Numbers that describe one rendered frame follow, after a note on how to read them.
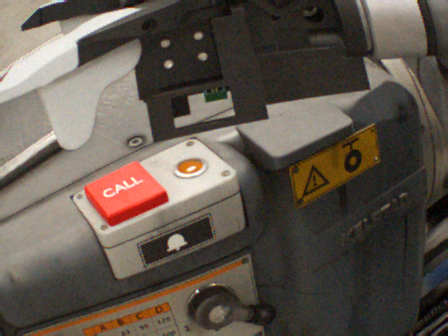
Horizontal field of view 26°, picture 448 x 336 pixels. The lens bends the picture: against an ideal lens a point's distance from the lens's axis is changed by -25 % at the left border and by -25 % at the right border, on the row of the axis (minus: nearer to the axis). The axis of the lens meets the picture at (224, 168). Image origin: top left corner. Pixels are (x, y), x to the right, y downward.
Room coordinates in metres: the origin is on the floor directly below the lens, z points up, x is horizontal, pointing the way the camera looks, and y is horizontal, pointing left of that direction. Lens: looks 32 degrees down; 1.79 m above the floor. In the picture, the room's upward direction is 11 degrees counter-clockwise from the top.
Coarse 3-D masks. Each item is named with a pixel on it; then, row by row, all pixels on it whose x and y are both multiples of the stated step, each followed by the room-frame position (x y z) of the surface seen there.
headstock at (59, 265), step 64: (0, 128) 1.05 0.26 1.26; (128, 128) 0.96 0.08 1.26; (384, 128) 0.94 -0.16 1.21; (0, 192) 0.90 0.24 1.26; (64, 192) 0.87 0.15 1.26; (256, 192) 0.86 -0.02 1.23; (320, 192) 0.90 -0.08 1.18; (384, 192) 0.94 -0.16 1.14; (0, 256) 0.78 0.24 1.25; (64, 256) 0.79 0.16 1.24; (192, 256) 0.83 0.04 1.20; (256, 256) 0.90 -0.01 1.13; (320, 256) 0.90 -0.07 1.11; (384, 256) 0.93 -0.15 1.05; (0, 320) 0.77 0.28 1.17; (64, 320) 0.80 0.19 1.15; (128, 320) 0.83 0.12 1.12; (192, 320) 0.86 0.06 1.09; (256, 320) 0.86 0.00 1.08; (320, 320) 0.90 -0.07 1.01; (384, 320) 0.94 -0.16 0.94
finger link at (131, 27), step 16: (160, 0) 0.48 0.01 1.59; (176, 0) 0.48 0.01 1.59; (192, 0) 0.48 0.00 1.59; (208, 0) 0.48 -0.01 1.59; (128, 16) 0.47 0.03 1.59; (144, 16) 0.46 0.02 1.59; (160, 16) 0.46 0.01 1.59; (176, 16) 0.47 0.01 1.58; (96, 32) 0.46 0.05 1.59; (112, 32) 0.46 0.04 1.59; (128, 32) 0.46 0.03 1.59; (144, 32) 0.46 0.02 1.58; (160, 32) 0.46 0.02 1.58; (80, 48) 0.45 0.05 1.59; (96, 48) 0.46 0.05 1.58; (112, 48) 0.46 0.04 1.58; (80, 64) 0.45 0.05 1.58
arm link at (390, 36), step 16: (368, 0) 0.49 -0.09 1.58; (384, 0) 0.49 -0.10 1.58; (400, 0) 0.49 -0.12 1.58; (416, 0) 0.49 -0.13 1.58; (368, 16) 0.48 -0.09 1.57; (384, 16) 0.48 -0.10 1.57; (400, 16) 0.48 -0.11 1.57; (416, 16) 0.48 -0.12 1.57; (368, 32) 0.49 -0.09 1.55; (384, 32) 0.48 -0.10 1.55; (400, 32) 0.48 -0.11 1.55; (416, 32) 0.48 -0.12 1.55; (368, 48) 0.50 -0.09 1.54; (384, 48) 0.49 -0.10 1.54; (400, 48) 0.49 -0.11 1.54; (416, 48) 0.49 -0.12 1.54
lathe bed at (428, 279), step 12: (444, 204) 1.33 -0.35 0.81; (432, 216) 1.31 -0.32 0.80; (444, 216) 1.36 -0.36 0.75; (432, 228) 1.39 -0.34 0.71; (444, 228) 1.19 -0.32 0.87; (432, 240) 1.17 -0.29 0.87; (444, 240) 1.16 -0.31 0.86; (432, 252) 1.14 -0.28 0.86; (444, 252) 1.15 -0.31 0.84; (432, 264) 1.14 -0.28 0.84; (444, 264) 1.10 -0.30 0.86; (432, 276) 1.08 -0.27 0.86; (444, 276) 1.09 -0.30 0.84; (432, 288) 1.07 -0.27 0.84; (444, 288) 1.07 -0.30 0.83; (420, 300) 1.06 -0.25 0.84; (432, 300) 1.12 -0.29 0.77; (444, 300) 1.08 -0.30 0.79; (420, 312) 1.11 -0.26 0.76; (432, 312) 1.06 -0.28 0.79; (444, 312) 1.09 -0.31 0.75; (420, 324) 1.05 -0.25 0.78; (432, 324) 1.08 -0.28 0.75; (444, 324) 1.09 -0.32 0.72
